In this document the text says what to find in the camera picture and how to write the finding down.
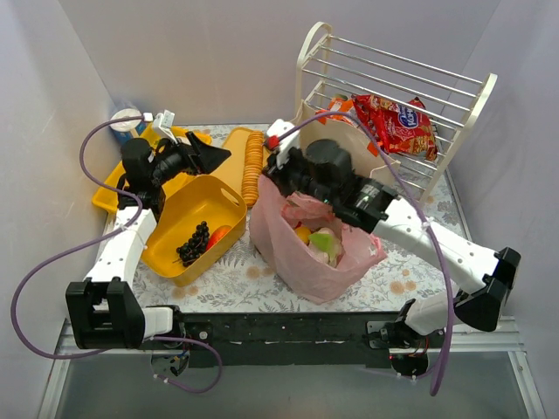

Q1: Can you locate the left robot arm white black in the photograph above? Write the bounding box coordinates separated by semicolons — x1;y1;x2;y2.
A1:
66;132;231;349

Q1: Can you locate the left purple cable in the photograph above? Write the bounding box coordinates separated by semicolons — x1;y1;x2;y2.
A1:
10;112;224;395

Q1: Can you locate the cream metal shelf rack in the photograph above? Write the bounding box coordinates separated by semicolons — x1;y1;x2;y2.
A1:
295;22;498;203

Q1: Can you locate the yellow flat tray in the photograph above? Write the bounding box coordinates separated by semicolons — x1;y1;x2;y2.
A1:
212;127;254;195

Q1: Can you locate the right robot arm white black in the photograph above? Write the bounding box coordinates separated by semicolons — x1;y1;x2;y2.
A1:
263;140;521;339

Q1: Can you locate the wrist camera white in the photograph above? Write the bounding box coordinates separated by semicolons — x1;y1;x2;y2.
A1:
142;110;177;143
264;119;300;168

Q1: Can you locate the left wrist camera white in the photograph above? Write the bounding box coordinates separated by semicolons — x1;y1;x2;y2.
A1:
142;110;177;143

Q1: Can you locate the yellow deep bin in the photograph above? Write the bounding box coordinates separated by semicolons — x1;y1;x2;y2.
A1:
142;175;247;286

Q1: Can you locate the orange carrot toy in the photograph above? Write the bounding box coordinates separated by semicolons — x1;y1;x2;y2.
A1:
205;225;231;251

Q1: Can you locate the yellow lemon toy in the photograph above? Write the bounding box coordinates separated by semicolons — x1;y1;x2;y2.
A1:
294;224;312;245

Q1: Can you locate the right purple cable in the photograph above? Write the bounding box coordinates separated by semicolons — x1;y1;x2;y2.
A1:
274;111;458;397

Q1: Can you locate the cabbage toy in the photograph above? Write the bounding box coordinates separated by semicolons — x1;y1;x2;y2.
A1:
307;227;344;268

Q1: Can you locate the red snack bag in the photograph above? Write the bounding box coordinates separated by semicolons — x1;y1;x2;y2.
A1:
352;94;438;161

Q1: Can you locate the pink plastic grocery bag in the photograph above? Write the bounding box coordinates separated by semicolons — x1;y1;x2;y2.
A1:
249;175;386;304

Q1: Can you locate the black grape bunch toy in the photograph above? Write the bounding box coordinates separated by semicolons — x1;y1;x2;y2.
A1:
176;221;210;268

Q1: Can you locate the row of round crackers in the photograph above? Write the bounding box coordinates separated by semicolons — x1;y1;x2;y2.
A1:
241;131;264;208

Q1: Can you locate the beige paper grocery bag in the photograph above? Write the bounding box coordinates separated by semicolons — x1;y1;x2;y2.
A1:
299;119;396;187

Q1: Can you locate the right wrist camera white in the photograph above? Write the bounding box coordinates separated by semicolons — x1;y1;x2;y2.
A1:
264;119;300;168

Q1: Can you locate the purple cable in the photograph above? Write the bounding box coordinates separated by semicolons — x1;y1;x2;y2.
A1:
274;111;458;397
10;112;224;395

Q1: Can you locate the yellow rectangular tray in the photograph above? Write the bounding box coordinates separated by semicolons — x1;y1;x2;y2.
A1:
92;124;212;214

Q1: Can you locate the orange snack packet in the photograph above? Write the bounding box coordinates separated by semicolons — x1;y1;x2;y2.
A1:
328;94;355;125

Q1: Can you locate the tissue roll blue pack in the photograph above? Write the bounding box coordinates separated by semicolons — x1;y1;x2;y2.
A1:
110;107;147;145

